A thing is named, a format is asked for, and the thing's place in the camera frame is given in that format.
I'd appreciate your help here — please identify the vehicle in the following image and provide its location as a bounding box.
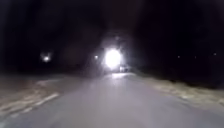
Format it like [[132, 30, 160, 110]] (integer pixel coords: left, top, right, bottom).
[[119, 65, 130, 73]]

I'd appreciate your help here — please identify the grey asphalt road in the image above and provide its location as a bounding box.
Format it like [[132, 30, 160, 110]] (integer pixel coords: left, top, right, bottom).
[[0, 71, 224, 128]]

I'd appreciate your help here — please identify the small distant lamp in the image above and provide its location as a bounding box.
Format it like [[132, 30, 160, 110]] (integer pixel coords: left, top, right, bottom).
[[41, 54, 52, 64]]

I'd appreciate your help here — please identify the pale roadside verge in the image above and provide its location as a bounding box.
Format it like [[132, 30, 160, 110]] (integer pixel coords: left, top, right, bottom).
[[0, 75, 84, 118], [133, 71, 224, 108]]

